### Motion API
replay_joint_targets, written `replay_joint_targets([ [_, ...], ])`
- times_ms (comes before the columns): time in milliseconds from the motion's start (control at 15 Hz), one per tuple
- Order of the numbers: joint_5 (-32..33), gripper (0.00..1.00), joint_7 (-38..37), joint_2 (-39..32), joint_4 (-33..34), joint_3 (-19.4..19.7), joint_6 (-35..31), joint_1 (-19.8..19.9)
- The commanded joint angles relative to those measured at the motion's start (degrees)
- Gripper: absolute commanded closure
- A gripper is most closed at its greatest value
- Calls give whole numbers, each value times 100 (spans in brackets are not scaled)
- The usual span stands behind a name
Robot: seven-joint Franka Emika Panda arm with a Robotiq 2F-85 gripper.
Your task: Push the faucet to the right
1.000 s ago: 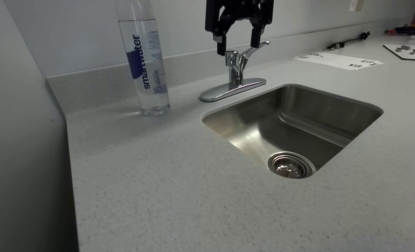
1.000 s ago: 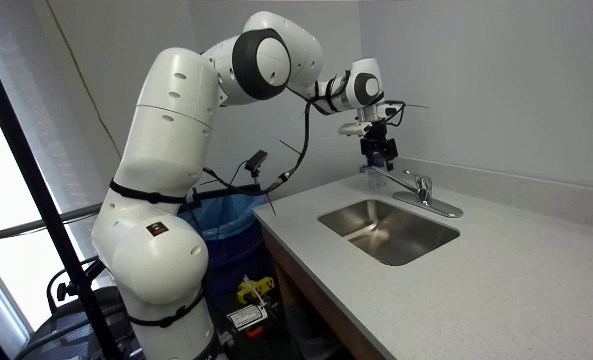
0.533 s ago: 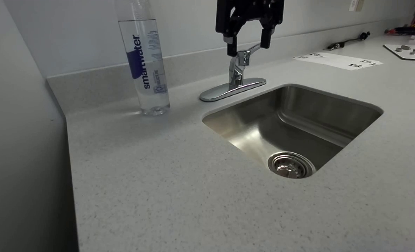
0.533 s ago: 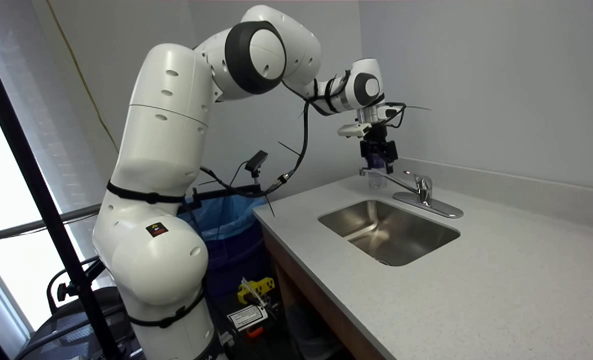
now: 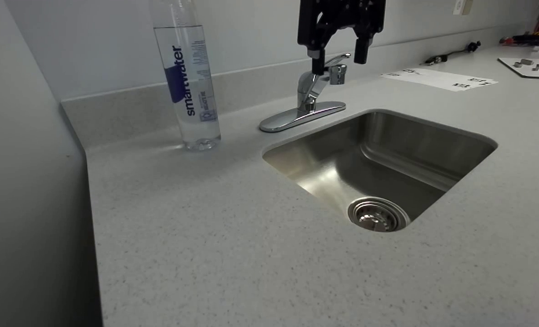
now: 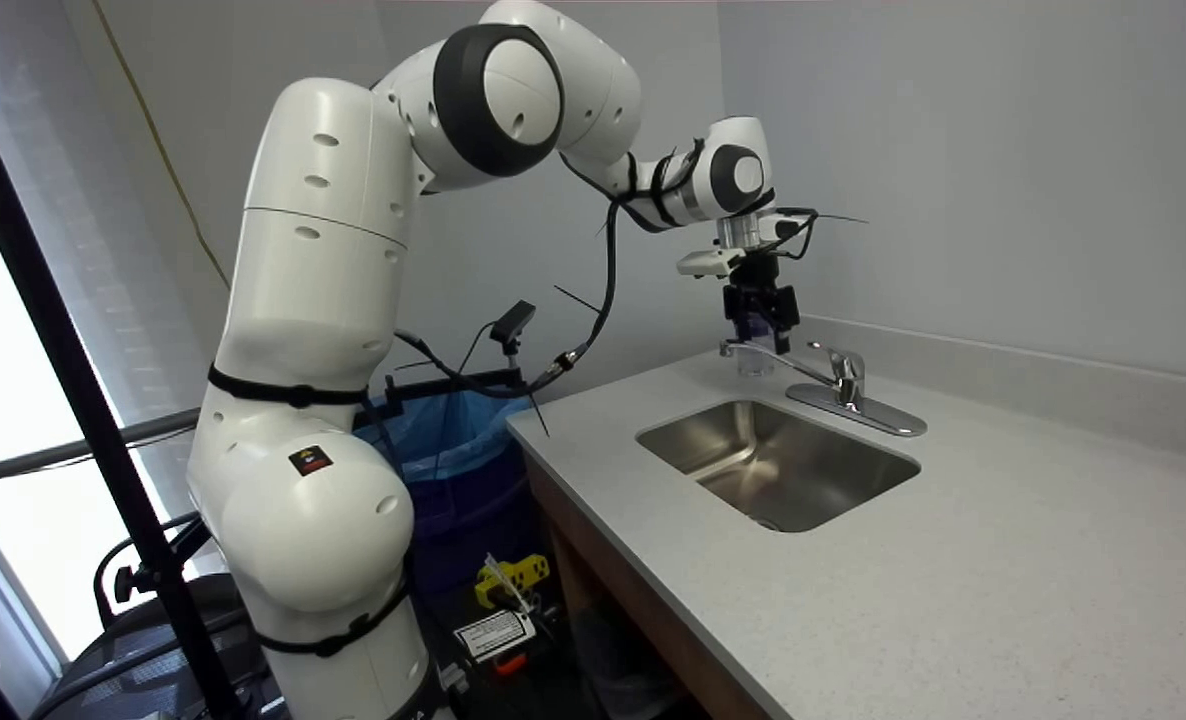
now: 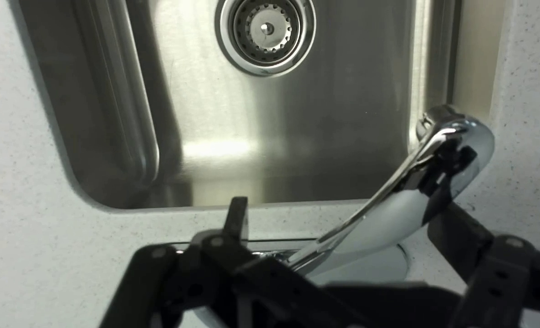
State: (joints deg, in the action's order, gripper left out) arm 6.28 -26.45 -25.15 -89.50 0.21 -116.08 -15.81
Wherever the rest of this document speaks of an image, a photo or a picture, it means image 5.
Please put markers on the wall socket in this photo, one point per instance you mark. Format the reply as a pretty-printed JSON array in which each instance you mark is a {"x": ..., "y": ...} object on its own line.
[{"x": 463, "y": 6}]

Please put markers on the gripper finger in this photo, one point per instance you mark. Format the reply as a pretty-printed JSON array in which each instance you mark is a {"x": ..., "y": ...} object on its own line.
[
  {"x": 306, "y": 32},
  {"x": 373, "y": 22}
]

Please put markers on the stainless steel sink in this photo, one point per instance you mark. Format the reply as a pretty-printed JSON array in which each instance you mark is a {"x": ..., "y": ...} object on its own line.
[{"x": 342, "y": 168}]

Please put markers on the sink drain strainer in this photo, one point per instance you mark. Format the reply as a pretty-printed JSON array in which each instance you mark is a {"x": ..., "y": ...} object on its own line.
[{"x": 377, "y": 215}]

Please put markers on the clear plastic water bottle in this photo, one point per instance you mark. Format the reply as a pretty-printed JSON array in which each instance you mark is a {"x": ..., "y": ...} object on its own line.
[{"x": 192, "y": 91}]

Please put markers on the chrome faucet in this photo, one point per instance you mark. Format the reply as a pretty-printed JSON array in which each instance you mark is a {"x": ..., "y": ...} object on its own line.
[{"x": 306, "y": 93}]

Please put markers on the heap of hand tools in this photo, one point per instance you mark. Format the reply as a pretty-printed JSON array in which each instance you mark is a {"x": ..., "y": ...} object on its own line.
[{"x": 531, "y": 40}]

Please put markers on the white printed paper sheet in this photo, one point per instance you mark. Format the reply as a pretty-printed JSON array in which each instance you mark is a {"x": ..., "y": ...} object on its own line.
[{"x": 437, "y": 79}]

